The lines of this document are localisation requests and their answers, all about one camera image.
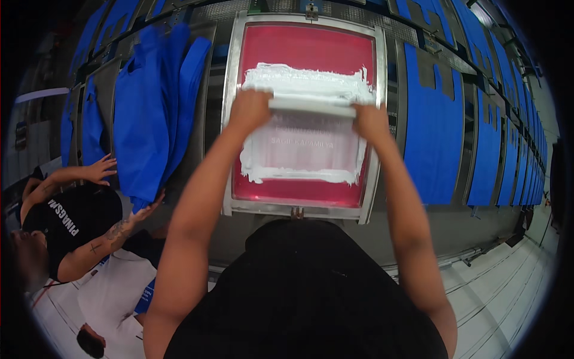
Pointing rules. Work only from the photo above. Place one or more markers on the person's left hand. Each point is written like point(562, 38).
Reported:
point(249, 112)

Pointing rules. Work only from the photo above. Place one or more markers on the person's right hand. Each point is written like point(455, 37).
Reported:
point(372, 125)

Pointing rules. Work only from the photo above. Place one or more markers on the person's left fingers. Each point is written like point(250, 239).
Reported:
point(262, 95)

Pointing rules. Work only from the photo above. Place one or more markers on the person's right fingers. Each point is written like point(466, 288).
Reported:
point(360, 112)

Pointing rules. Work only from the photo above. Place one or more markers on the white squeegee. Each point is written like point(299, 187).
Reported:
point(311, 106)

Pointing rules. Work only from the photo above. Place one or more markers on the blue bag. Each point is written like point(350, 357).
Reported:
point(432, 134)
point(92, 130)
point(486, 152)

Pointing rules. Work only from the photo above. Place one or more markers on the bunch of blue bags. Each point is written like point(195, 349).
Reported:
point(148, 116)

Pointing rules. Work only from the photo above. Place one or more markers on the long metal printing table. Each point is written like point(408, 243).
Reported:
point(448, 224)

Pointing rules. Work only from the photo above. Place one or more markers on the row of blue bags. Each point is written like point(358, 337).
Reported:
point(522, 148)

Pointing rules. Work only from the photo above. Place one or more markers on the person's body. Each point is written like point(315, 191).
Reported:
point(305, 296)

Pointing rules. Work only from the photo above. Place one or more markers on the white light tube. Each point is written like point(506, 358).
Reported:
point(41, 94)

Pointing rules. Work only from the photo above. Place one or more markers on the pink screen printing frame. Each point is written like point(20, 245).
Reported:
point(309, 49)

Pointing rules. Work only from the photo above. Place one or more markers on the metal frame clamp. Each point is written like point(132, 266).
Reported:
point(311, 11)

